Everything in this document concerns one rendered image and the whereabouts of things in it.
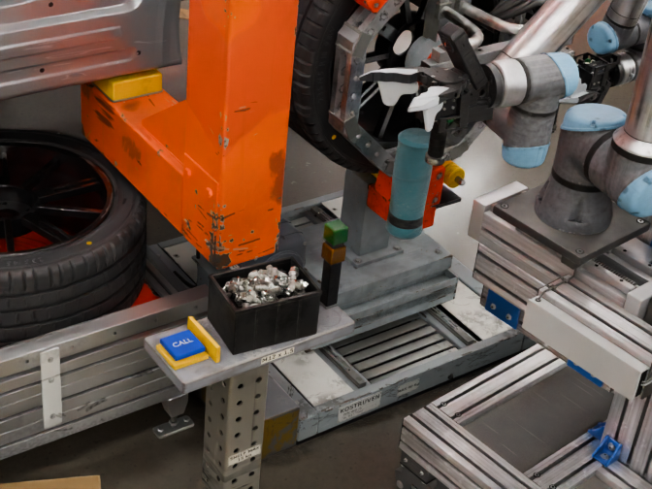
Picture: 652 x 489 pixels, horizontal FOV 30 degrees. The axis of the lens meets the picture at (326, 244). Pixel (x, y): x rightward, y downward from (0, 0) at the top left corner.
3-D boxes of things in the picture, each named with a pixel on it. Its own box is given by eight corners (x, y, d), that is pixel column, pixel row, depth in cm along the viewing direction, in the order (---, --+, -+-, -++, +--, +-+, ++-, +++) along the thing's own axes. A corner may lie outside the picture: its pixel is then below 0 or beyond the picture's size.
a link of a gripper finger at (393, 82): (357, 107, 192) (415, 112, 191) (359, 71, 190) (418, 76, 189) (360, 100, 195) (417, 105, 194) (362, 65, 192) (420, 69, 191)
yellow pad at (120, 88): (137, 69, 306) (137, 51, 304) (163, 92, 297) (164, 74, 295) (87, 80, 299) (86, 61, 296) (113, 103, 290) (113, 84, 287)
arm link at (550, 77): (576, 109, 200) (587, 61, 195) (521, 118, 195) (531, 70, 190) (548, 87, 205) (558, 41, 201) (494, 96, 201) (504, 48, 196)
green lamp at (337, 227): (337, 233, 263) (339, 217, 261) (347, 243, 261) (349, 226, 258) (322, 238, 261) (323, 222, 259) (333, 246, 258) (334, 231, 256)
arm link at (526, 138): (517, 137, 213) (529, 81, 207) (554, 168, 205) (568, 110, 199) (479, 144, 210) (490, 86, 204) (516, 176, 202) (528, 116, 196)
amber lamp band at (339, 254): (335, 252, 266) (337, 237, 264) (345, 261, 263) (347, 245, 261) (319, 257, 264) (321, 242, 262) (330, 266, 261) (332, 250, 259)
